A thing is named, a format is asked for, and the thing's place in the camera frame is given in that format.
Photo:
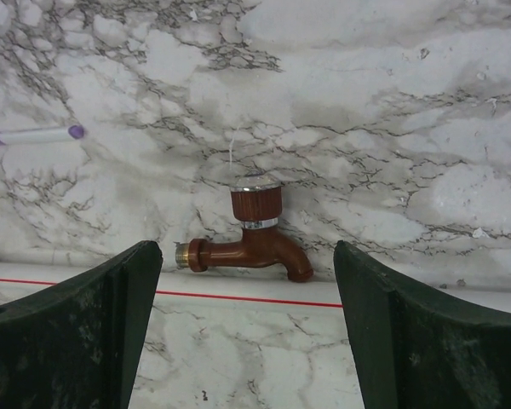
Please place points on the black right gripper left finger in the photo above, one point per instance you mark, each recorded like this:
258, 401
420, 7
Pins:
78, 344

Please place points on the purple and white pen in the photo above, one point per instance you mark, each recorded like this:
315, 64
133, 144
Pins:
47, 135

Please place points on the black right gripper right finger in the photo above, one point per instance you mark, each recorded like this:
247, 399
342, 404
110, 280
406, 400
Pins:
417, 347

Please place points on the brown plastic faucet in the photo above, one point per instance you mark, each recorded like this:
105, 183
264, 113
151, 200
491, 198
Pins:
257, 203

